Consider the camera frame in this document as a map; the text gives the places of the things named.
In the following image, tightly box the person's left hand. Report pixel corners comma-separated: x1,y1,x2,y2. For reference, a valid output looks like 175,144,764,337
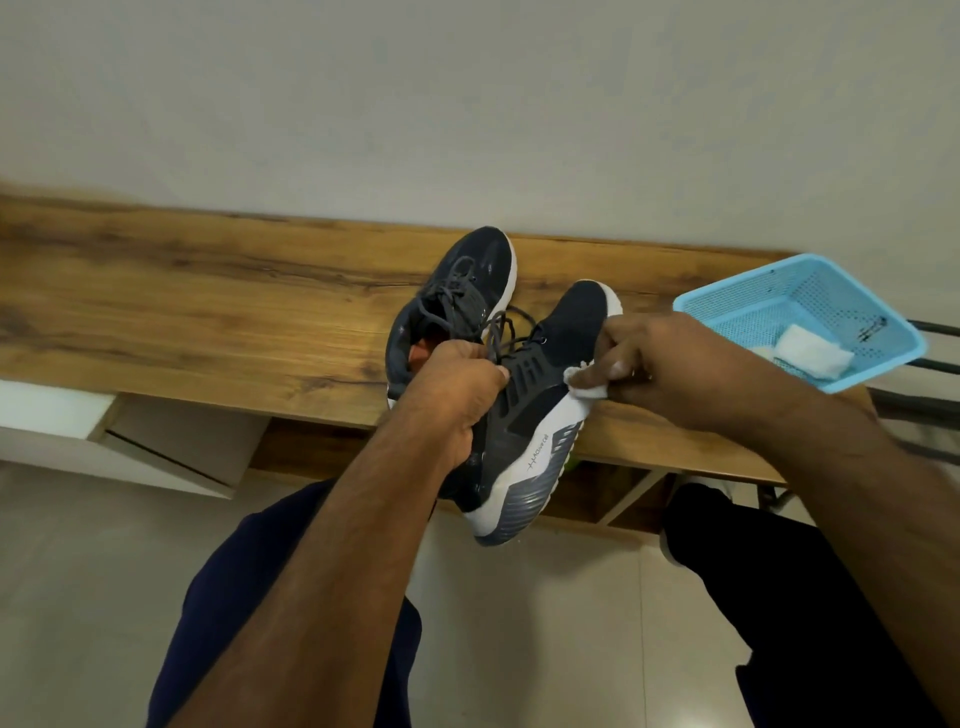
397,339,511,470

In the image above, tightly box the person's right hand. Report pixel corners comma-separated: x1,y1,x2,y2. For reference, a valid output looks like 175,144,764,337
566,311,781,436

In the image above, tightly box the black metal shoe rack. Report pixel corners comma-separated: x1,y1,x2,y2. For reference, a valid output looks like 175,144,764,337
757,318,960,515

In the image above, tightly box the person's left forearm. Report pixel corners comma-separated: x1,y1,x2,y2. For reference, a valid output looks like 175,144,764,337
168,419,470,728

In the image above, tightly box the person's right forearm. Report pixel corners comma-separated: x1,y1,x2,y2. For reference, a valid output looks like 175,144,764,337
742,382,960,728

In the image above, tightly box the blue plastic basket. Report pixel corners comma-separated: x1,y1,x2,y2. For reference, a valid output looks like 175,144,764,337
672,253,929,395

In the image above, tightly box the white drawer unit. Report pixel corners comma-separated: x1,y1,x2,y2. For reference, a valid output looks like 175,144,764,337
0,378,271,500

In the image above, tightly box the wooden table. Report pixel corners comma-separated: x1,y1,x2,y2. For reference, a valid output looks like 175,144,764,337
0,193,879,535

